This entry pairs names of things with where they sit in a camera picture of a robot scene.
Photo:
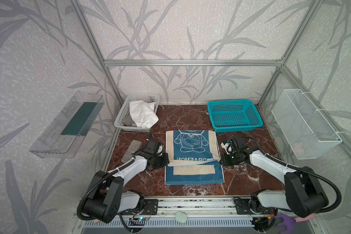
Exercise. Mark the white wire mesh basket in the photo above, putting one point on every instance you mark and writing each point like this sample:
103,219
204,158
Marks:
305,128

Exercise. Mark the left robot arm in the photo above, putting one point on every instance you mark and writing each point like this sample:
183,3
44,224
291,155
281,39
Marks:
105,198

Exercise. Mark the white crumpled towel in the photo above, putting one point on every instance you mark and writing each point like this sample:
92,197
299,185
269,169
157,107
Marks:
143,113

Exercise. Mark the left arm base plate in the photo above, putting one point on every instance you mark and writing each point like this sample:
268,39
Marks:
145,207

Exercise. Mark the clear acrylic wall shelf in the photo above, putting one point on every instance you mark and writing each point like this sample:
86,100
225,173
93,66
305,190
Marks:
66,133

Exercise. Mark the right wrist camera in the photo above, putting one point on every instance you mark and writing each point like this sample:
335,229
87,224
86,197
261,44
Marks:
227,146

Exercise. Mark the pale green round disc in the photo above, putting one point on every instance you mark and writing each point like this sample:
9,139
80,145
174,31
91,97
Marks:
181,217

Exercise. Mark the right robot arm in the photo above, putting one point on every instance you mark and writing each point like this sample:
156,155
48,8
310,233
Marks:
305,192

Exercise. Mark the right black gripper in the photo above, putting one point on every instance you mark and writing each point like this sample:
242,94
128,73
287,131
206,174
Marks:
228,158

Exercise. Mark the purple pink fork tool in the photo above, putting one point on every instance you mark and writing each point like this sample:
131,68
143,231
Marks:
289,222

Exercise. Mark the grey folded towel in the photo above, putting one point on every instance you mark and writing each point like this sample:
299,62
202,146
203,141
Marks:
128,121

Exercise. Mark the aluminium rail frame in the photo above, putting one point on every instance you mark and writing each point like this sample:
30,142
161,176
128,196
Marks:
206,215

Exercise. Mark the grey flat stone block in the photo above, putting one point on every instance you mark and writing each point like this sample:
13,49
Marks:
133,147

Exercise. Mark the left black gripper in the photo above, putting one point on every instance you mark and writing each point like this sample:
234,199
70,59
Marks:
161,160

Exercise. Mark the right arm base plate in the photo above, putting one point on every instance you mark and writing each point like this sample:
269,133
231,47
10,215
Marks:
242,206

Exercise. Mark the blue beige Doraemon towel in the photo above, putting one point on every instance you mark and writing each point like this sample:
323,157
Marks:
193,158

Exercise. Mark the teal plastic basket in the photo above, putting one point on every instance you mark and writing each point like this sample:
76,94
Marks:
239,115

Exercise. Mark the grey plastic basket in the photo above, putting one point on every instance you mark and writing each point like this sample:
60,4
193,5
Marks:
125,110

